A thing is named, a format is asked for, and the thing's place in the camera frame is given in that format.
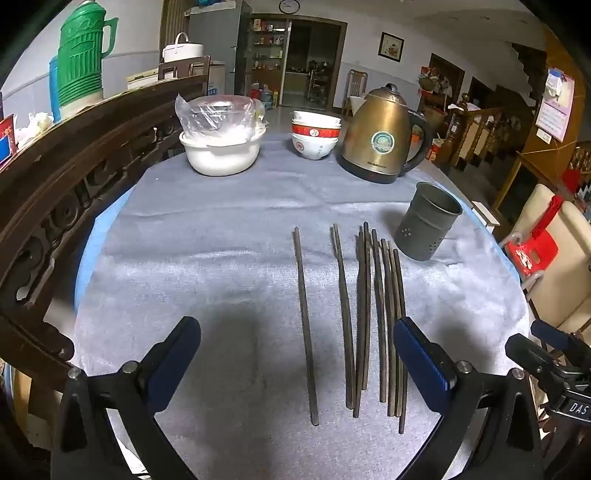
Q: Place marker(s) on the red and white bowl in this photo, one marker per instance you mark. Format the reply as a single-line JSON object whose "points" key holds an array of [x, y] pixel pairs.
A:
{"points": [[315, 131]]}

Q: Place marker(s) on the white rice cooker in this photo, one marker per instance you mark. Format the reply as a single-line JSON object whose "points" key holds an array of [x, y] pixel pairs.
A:
{"points": [[182, 50]]}

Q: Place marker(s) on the white crumpled plastic bag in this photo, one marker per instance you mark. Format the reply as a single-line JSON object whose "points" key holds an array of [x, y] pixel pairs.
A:
{"points": [[34, 127]]}

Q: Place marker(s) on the blue table cover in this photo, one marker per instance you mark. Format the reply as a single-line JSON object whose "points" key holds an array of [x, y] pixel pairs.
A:
{"points": [[99, 230]]}

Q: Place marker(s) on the wall calendar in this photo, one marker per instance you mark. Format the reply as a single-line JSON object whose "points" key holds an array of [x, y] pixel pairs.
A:
{"points": [[554, 106]]}

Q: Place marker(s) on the dark wooden chair back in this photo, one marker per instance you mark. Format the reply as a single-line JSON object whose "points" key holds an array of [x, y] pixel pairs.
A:
{"points": [[184, 69]]}

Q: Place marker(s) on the blue water bottle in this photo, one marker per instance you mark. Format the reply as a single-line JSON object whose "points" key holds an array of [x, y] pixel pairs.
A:
{"points": [[268, 97]]}

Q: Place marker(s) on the row of dark chopsticks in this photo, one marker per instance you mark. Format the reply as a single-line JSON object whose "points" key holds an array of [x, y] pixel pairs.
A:
{"points": [[364, 300]]}

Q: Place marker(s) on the grey table cloth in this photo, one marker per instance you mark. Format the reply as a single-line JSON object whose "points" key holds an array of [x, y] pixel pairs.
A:
{"points": [[207, 258]]}

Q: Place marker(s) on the glass-door shelf cabinet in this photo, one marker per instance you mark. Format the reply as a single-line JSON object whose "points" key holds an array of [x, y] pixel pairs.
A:
{"points": [[268, 55]]}

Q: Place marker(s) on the red and blue box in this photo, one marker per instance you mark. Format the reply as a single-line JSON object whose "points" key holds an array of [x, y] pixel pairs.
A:
{"points": [[7, 138]]}

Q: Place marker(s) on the gold electric kettle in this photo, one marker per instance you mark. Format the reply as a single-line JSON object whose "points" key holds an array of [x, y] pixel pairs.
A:
{"points": [[378, 134]]}

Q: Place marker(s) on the green thermos flask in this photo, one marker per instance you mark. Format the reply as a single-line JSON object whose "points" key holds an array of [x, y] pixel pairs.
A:
{"points": [[81, 55]]}

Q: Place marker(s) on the light wooden chair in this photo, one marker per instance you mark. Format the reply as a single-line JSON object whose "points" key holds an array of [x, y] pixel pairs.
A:
{"points": [[355, 90]]}

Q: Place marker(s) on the carved dark wooden chair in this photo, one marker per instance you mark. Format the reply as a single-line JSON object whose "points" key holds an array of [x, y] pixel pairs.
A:
{"points": [[55, 184]]}

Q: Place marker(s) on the round wall clock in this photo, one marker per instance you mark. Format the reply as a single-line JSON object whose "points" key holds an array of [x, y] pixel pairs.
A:
{"points": [[289, 5]]}

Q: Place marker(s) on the clear plastic bag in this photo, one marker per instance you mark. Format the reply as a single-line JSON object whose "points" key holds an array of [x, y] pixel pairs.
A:
{"points": [[214, 113]]}

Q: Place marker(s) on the plain white bowl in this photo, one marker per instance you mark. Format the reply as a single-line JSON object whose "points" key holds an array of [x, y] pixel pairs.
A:
{"points": [[316, 117]]}

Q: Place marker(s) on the wooden stair railing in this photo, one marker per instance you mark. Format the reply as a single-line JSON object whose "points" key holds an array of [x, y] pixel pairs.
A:
{"points": [[475, 129]]}

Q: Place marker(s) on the white bowl with red mark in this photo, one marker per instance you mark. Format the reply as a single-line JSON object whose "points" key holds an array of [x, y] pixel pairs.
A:
{"points": [[315, 147]]}

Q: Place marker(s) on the beige chair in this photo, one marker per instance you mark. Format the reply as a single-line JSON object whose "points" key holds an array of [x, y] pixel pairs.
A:
{"points": [[572, 277]]}

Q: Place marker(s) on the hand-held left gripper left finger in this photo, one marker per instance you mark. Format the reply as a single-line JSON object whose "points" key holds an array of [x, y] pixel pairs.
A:
{"points": [[178, 355]]}

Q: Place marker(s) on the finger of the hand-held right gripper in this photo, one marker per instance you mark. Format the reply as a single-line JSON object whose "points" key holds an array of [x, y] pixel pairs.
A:
{"points": [[531, 357], [554, 334]]}

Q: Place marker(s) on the red plastic stool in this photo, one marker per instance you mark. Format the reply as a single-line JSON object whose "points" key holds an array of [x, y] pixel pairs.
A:
{"points": [[531, 254]]}

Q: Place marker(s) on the grey refrigerator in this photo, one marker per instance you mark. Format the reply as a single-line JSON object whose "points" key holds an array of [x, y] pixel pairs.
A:
{"points": [[217, 37]]}

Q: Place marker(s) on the blue thermos flask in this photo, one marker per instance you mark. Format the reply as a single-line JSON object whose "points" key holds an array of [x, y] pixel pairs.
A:
{"points": [[54, 92]]}

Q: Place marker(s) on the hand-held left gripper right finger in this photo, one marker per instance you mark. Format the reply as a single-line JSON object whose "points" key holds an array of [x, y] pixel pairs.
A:
{"points": [[418, 355]]}

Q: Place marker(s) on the white plastic basin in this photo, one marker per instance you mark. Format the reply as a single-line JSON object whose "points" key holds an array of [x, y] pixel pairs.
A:
{"points": [[221, 154]]}

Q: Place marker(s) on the grey perforated chopstick holder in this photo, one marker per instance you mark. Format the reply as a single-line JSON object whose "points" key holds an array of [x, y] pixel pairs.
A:
{"points": [[427, 221]]}

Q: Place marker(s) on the framed wall picture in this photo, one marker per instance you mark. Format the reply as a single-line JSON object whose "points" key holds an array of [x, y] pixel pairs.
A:
{"points": [[391, 47]]}

